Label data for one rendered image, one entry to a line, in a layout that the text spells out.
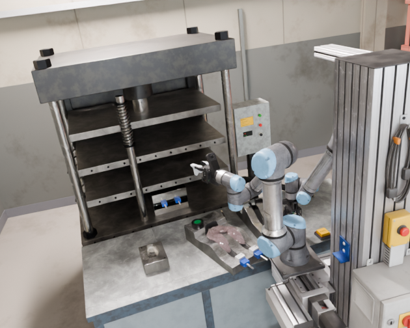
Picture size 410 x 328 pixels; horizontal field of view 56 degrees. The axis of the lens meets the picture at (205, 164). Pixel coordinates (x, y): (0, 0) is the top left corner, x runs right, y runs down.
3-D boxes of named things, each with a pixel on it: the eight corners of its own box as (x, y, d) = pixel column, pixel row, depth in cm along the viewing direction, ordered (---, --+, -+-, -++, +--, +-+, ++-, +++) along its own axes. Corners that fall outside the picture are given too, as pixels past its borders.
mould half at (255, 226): (304, 239, 247) (304, 221, 242) (267, 251, 241) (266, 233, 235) (267, 204, 291) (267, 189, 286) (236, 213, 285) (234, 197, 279)
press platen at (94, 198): (228, 172, 307) (228, 166, 304) (88, 207, 279) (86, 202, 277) (200, 143, 372) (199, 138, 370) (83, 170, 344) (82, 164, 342)
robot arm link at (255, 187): (297, 129, 172) (250, 180, 211) (281, 136, 166) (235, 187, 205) (314, 150, 169) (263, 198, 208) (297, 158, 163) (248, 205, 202)
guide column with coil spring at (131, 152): (156, 256, 307) (123, 95, 254) (150, 258, 306) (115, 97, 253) (155, 252, 312) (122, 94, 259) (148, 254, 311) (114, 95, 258)
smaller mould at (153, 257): (169, 267, 237) (168, 258, 235) (146, 274, 234) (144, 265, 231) (162, 249, 255) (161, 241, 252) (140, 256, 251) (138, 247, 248)
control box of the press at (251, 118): (278, 256, 360) (271, 102, 300) (248, 265, 352) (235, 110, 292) (267, 243, 379) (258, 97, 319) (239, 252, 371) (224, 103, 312)
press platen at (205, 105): (221, 110, 289) (220, 103, 287) (69, 142, 262) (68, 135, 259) (194, 92, 350) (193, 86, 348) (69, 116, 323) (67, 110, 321)
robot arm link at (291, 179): (297, 177, 221) (282, 176, 224) (297, 194, 225) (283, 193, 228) (300, 172, 227) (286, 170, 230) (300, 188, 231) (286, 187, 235)
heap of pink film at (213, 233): (248, 242, 242) (247, 232, 239) (226, 254, 233) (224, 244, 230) (222, 226, 262) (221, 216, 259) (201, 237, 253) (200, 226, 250)
